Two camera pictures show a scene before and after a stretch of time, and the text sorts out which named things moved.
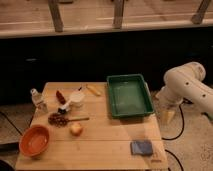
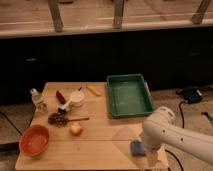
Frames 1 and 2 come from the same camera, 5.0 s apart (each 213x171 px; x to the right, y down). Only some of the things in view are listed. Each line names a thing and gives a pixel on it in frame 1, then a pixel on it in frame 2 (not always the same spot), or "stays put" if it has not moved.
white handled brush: (63, 109) stays put
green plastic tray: (129, 96) stays put
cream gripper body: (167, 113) -> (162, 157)
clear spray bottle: (39, 102) stays put
